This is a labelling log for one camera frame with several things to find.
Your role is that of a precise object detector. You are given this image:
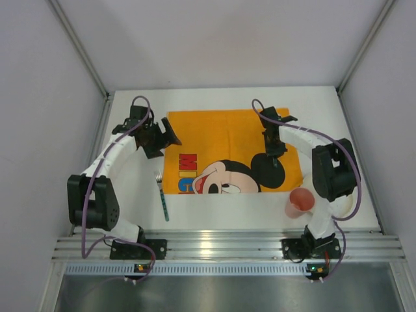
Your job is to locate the perforated grey cable duct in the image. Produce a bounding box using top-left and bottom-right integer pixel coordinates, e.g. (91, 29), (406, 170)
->
(64, 261), (329, 277)

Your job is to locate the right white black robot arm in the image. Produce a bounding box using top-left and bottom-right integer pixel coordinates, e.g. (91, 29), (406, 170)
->
(255, 107), (361, 241)

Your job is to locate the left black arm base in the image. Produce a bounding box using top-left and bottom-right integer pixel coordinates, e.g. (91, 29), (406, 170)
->
(110, 239), (168, 260)

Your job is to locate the cream white plate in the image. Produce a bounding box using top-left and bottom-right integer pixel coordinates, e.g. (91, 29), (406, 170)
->
(301, 174), (354, 218)

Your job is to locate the pink plastic cup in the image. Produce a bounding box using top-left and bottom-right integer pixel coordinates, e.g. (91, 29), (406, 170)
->
(285, 187), (315, 219)

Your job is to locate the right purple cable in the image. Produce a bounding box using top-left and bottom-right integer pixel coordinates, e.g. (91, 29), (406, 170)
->
(251, 99), (363, 283)

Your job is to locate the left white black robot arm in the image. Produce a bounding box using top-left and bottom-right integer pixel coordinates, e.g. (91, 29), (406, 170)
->
(67, 105), (181, 244)

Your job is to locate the orange Mickey Mouse placemat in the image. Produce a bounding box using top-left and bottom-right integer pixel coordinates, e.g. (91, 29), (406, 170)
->
(162, 110), (303, 194)

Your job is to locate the metal fork green handle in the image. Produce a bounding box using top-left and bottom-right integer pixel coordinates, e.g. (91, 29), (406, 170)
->
(154, 171), (170, 222)

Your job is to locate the aluminium rail frame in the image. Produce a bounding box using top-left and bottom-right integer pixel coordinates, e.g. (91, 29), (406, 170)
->
(51, 229), (406, 261)

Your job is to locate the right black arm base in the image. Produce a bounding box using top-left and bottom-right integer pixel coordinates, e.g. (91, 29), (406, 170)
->
(281, 226), (341, 263)

